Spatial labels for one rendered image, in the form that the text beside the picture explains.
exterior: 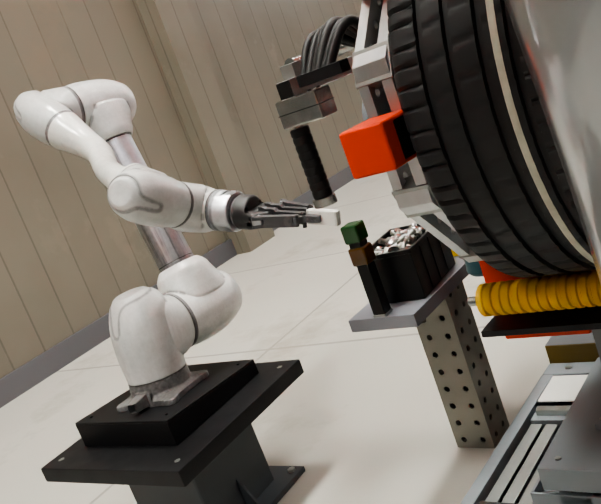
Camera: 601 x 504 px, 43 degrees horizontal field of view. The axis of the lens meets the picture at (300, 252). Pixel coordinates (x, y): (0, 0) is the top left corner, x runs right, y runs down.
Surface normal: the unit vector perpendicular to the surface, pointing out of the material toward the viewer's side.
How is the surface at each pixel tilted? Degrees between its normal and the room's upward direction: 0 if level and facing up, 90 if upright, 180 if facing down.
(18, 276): 90
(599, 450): 0
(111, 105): 81
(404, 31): 66
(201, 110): 90
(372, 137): 90
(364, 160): 90
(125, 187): 71
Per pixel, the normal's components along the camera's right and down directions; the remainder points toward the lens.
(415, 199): -0.55, 0.38
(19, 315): 0.79, -0.15
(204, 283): 0.54, -0.39
